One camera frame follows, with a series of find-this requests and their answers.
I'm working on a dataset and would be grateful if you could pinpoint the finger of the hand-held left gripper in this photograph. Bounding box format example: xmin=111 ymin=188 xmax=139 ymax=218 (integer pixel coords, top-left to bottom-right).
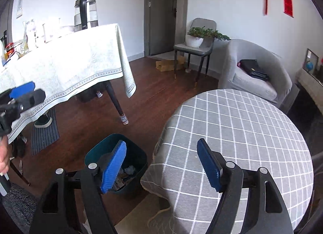
xmin=11 ymin=88 xmax=46 ymax=117
xmin=0 ymin=81 xmax=36 ymax=103

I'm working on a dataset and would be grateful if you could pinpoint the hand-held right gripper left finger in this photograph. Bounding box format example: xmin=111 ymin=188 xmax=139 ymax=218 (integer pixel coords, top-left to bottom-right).
xmin=29 ymin=140 xmax=127 ymax=234

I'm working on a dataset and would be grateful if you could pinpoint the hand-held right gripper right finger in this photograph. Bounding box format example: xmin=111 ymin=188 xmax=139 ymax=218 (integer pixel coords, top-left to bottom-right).
xmin=197 ymin=138 xmax=294 ymax=234

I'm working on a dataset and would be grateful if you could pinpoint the dark teal trash bin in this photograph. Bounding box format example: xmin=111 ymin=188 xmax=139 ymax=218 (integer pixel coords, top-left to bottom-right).
xmin=84 ymin=134 xmax=148 ymax=195

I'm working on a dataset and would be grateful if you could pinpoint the person's left hand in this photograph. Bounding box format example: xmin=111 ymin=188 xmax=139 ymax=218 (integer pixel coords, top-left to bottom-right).
xmin=0 ymin=137 xmax=10 ymax=176

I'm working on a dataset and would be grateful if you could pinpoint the dark shoe white sole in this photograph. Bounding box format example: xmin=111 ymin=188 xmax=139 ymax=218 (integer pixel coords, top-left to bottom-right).
xmin=34 ymin=114 xmax=53 ymax=128

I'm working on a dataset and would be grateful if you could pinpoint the striped floor mat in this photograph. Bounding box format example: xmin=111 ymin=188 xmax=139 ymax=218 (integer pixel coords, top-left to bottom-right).
xmin=31 ymin=109 xmax=60 ymax=156

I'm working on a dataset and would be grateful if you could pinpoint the grey checked tablecloth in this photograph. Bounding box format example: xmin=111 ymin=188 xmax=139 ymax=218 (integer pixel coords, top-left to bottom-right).
xmin=140 ymin=88 xmax=314 ymax=234

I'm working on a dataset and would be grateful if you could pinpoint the clear plastic bottle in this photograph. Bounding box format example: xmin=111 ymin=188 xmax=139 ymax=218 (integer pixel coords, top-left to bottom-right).
xmin=23 ymin=20 xmax=37 ymax=50

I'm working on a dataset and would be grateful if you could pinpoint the light green patterned tablecloth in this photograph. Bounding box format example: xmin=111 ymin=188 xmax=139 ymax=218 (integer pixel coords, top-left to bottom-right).
xmin=0 ymin=23 xmax=137 ymax=145

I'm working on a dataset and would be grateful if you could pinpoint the dark table leg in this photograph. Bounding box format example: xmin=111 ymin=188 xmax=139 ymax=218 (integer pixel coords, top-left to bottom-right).
xmin=105 ymin=81 xmax=129 ymax=125

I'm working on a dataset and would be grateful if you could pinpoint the person's dark fuzzy clothing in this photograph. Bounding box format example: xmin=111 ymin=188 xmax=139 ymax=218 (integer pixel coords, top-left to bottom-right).
xmin=0 ymin=182 xmax=43 ymax=234

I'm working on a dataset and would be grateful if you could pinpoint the grey armchair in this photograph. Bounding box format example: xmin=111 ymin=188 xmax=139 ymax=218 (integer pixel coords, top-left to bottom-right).
xmin=218 ymin=39 xmax=293 ymax=110

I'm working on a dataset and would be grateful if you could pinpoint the glass electric kettle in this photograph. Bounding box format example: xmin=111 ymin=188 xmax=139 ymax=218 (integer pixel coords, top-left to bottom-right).
xmin=74 ymin=0 xmax=99 ymax=31

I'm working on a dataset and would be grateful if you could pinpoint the black handbag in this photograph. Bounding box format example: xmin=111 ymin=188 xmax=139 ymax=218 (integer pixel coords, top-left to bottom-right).
xmin=238 ymin=59 xmax=270 ymax=81

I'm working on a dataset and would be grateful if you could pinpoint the flat cardboard box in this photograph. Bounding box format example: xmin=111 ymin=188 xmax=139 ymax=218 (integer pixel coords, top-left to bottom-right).
xmin=155 ymin=56 xmax=186 ymax=72

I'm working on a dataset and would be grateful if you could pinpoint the potted plant white pot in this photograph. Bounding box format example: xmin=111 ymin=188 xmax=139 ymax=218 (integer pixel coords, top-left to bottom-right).
xmin=185 ymin=26 xmax=231 ymax=48

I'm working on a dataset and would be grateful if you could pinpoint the beige lace cloth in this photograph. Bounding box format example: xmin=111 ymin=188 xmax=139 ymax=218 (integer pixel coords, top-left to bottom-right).
xmin=296 ymin=68 xmax=323 ymax=93

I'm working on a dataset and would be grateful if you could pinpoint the grey dining chair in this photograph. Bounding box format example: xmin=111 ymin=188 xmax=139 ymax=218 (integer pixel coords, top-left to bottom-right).
xmin=174 ymin=18 xmax=217 ymax=89

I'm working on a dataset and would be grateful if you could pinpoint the grey door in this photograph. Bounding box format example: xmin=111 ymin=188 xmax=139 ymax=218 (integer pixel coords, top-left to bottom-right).
xmin=148 ymin=0 xmax=182 ymax=55

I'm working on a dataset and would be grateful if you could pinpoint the white wall paper sheet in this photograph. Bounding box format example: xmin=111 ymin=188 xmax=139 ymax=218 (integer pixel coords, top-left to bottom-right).
xmin=16 ymin=0 xmax=24 ymax=19

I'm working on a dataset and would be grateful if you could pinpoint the grey door frame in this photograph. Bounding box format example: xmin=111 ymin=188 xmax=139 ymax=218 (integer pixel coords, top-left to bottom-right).
xmin=144 ymin=0 xmax=189 ymax=57

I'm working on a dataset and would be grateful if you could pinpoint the picture frame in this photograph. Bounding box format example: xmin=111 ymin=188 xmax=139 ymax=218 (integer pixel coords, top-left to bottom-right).
xmin=303 ymin=48 xmax=319 ymax=75

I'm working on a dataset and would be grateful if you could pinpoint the red wall scroll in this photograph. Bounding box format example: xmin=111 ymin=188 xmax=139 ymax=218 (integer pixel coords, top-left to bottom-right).
xmin=282 ymin=0 xmax=294 ymax=18

